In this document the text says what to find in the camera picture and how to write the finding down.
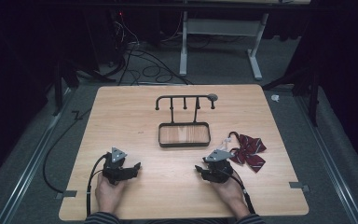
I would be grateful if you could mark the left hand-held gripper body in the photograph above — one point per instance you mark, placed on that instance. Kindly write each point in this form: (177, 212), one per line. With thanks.
(114, 165)

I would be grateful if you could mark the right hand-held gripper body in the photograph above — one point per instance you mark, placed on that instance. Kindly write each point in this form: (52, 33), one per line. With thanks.
(219, 164)

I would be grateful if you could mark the person's left hand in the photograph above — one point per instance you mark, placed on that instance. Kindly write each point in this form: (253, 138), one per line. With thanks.
(108, 194)

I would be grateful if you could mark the person's right hand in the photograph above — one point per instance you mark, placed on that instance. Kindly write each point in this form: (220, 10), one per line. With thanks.
(231, 194)

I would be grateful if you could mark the dark red striped bow tie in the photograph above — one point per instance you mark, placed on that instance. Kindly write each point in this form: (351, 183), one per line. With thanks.
(249, 151)

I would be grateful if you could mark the black metal hook rack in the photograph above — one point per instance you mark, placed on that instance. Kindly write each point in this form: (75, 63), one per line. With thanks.
(184, 135)

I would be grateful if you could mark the grey tape piece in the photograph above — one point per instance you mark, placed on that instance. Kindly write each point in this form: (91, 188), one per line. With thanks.
(299, 186)
(66, 194)

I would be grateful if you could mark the white paper scrap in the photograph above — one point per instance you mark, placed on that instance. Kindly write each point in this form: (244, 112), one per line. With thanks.
(275, 98)

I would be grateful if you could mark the black metal stand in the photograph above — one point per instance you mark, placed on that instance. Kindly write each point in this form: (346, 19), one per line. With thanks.
(313, 96)
(58, 90)

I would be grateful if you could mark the metal floor rail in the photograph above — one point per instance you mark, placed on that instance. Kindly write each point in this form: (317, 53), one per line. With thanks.
(28, 174)
(329, 161)

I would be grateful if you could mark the white metal desk frame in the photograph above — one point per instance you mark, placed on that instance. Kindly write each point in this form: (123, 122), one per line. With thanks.
(183, 46)

